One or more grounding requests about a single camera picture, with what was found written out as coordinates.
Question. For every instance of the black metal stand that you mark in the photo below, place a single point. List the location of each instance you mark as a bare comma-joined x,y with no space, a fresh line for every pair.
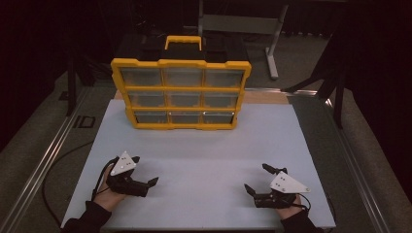
338,106
71,93

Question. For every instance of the clear plastic drawer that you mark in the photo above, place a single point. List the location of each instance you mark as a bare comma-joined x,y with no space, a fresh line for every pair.
185,118

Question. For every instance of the yellow black drawer organizer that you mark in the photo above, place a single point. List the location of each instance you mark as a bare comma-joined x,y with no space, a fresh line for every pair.
181,63

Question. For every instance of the person's left hand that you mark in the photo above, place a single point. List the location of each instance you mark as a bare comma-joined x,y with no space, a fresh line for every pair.
108,199

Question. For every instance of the aluminium rail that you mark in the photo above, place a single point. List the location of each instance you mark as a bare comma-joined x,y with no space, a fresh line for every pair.
39,171
354,161
278,90

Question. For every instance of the grey metal desk frame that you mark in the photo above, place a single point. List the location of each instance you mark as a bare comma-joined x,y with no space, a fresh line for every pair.
239,24

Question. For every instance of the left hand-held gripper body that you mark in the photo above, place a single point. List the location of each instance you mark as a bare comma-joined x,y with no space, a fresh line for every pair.
124,184

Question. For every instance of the wooden board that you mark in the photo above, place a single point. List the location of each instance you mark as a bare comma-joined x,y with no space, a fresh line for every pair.
265,98

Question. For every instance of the person's right hand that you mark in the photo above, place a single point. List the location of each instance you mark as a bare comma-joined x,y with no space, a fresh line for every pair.
286,212

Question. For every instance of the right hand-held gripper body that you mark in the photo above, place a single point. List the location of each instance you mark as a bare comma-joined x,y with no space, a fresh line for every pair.
272,199

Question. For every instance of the set of clear organizer drawers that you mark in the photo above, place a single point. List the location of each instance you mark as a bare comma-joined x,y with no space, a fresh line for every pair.
142,77

